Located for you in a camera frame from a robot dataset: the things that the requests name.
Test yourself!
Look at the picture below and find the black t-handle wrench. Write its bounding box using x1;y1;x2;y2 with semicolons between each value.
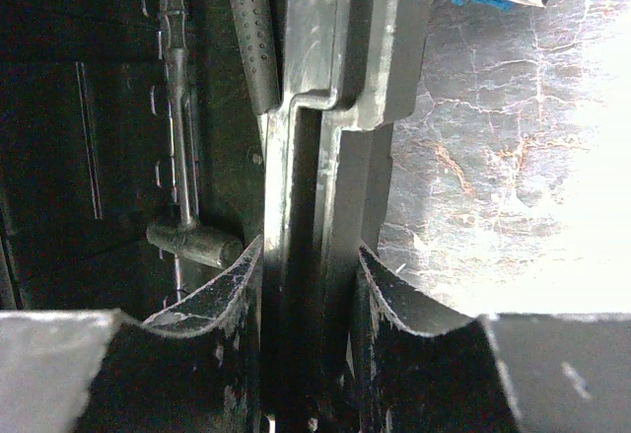
146;0;243;269

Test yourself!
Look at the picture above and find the black plastic toolbox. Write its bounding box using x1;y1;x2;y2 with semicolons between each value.
1;0;431;432

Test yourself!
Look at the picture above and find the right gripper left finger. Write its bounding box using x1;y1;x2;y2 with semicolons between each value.
1;239;262;432

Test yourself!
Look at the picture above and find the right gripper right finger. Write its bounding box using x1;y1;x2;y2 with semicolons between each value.
351;247;630;432

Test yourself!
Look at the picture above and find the steel claw hammer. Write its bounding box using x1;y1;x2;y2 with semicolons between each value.
230;0;279;114

